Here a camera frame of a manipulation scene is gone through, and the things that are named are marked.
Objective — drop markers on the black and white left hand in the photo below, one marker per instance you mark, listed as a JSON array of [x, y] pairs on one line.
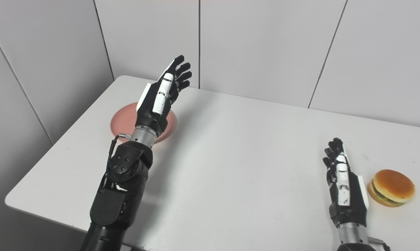
[[148, 116]]

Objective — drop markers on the black and white right hand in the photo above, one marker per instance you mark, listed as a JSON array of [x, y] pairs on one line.
[[353, 205]]

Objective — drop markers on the pink round plate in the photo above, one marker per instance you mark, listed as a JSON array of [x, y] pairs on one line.
[[122, 120]]

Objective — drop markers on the toy hamburger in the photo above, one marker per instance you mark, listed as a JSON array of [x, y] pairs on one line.
[[393, 184]]

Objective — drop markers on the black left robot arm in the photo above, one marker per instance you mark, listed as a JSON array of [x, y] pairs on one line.
[[119, 195]]

